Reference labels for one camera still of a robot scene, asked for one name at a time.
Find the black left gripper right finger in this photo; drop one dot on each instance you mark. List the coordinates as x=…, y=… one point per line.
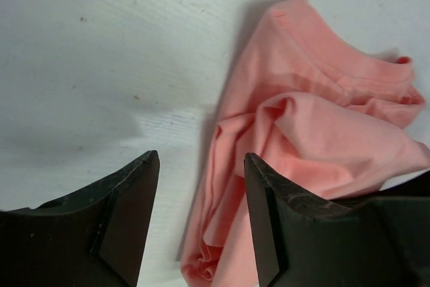
x=300, y=239

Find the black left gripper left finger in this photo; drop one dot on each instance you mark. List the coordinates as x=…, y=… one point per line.
x=94, y=236

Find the salmon pink t shirt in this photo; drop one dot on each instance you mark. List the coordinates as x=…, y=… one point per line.
x=324, y=115

